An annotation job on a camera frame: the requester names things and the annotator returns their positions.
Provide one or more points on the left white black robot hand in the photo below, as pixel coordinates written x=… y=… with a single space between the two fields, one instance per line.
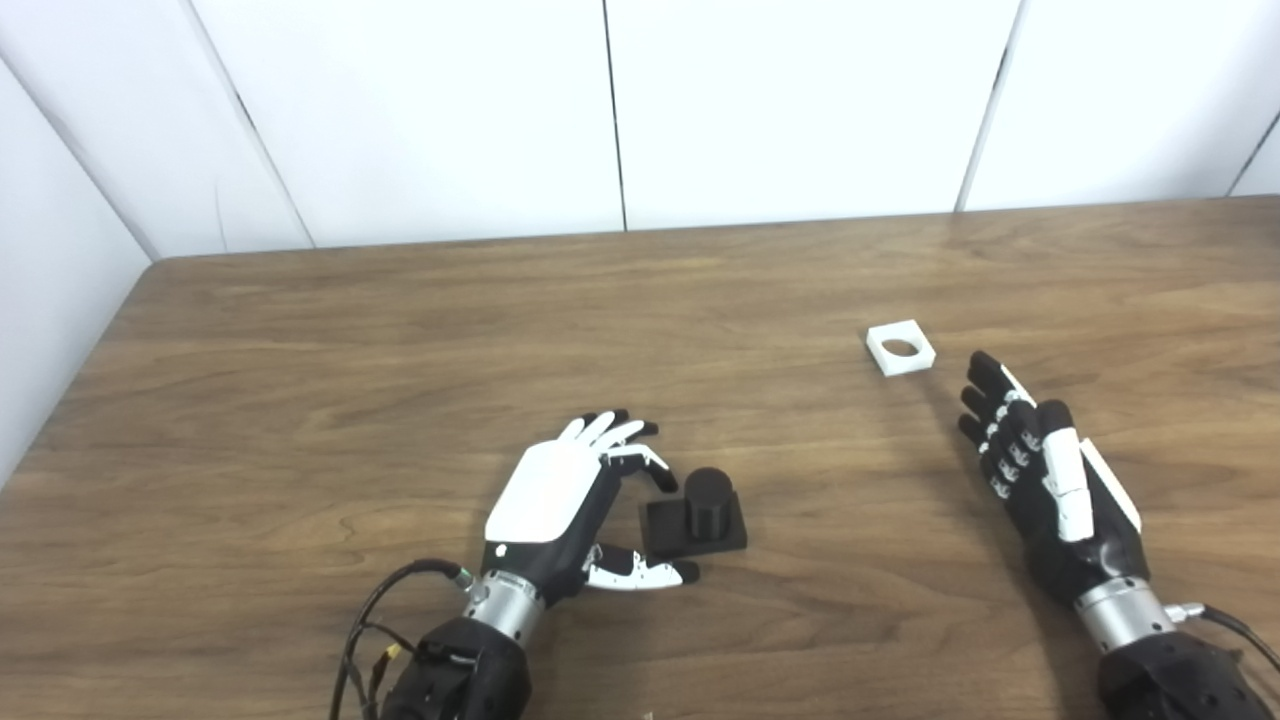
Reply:
x=545 y=495

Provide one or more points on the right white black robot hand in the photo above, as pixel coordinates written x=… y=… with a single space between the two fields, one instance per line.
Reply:
x=1100 y=555

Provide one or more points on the black peg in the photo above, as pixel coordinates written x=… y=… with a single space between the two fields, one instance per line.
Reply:
x=708 y=505

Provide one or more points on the white square piece with hole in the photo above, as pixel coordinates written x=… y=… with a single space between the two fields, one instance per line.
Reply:
x=915 y=364

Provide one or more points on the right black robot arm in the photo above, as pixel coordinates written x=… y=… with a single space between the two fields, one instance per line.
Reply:
x=1170 y=680

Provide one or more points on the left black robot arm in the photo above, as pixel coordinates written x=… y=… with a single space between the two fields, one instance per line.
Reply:
x=465 y=675

